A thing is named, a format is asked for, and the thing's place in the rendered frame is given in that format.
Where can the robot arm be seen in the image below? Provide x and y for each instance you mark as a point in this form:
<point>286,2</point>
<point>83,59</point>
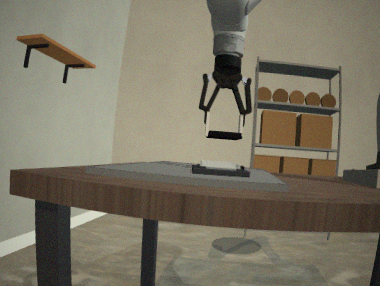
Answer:
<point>230,26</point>

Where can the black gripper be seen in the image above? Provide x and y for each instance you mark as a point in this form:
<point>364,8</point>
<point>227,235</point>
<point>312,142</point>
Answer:
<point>227,74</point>

